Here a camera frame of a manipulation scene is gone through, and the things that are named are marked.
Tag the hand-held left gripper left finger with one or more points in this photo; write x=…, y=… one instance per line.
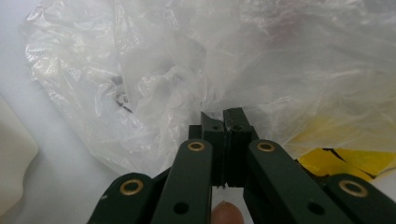
x=211, y=137

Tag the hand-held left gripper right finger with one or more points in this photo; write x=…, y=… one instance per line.
x=238, y=146

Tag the clear plastic bag with print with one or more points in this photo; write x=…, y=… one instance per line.
x=218, y=62

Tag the yellow packet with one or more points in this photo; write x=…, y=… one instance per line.
x=342, y=155

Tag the cream white object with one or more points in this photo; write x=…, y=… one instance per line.
x=14, y=158

